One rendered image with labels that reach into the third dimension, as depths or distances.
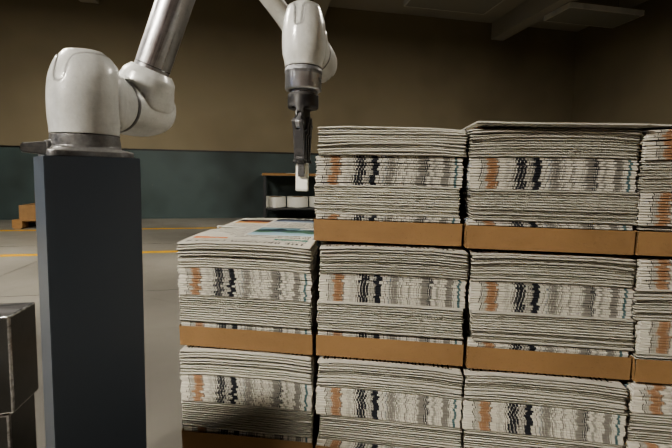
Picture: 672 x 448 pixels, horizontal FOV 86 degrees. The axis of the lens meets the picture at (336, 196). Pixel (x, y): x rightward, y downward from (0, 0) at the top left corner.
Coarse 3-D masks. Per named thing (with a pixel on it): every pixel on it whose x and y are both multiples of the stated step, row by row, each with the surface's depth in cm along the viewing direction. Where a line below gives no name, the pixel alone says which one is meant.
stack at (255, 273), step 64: (192, 256) 75; (256, 256) 72; (320, 256) 71; (384, 256) 69; (448, 256) 68; (512, 256) 67; (576, 256) 66; (640, 256) 67; (192, 320) 76; (256, 320) 74; (320, 320) 72; (384, 320) 70; (448, 320) 69; (512, 320) 68; (576, 320) 66; (640, 320) 65; (192, 384) 76; (256, 384) 74; (320, 384) 72; (384, 384) 71; (448, 384) 70; (512, 384) 68; (576, 384) 66; (640, 384) 66
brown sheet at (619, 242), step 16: (464, 224) 69; (464, 240) 69; (480, 240) 67; (496, 240) 66; (512, 240) 66; (528, 240) 66; (544, 240) 65; (560, 240) 65; (576, 240) 65; (592, 240) 64; (608, 240) 64; (624, 240) 64
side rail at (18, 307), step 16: (0, 304) 46; (16, 304) 46; (32, 304) 47; (0, 320) 42; (16, 320) 44; (32, 320) 47; (0, 336) 42; (16, 336) 44; (32, 336) 47; (0, 352) 43; (16, 352) 44; (32, 352) 47; (0, 368) 43; (16, 368) 44; (32, 368) 47; (0, 384) 43; (16, 384) 44; (32, 384) 47; (0, 400) 43; (16, 400) 44
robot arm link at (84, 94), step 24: (72, 48) 89; (48, 72) 88; (72, 72) 86; (96, 72) 89; (48, 96) 87; (72, 96) 86; (96, 96) 89; (120, 96) 95; (48, 120) 88; (72, 120) 87; (96, 120) 89; (120, 120) 96
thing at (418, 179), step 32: (320, 128) 71; (352, 128) 70; (384, 128) 69; (416, 128) 68; (352, 160) 70; (384, 160) 70; (416, 160) 69; (448, 160) 68; (320, 192) 72; (352, 192) 71; (384, 192) 70; (416, 192) 70; (448, 192) 69
